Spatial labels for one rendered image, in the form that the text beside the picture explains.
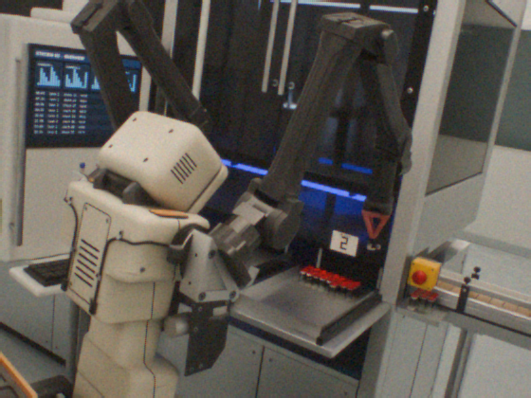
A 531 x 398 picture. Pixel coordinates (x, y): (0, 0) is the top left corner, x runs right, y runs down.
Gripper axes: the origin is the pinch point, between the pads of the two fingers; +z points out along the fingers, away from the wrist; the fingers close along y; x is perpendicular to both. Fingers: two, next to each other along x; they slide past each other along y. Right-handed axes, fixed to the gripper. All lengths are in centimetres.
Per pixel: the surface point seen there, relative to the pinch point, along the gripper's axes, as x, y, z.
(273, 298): 24.5, 1.0, 25.3
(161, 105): 87, 45, -16
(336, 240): 13.5, 24.9, 13.3
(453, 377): -29, 27, 51
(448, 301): -22.5, 26.7, 25.8
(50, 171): 102, 3, 3
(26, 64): 101, -8, -31
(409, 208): -6.4, 21.7, -2.2
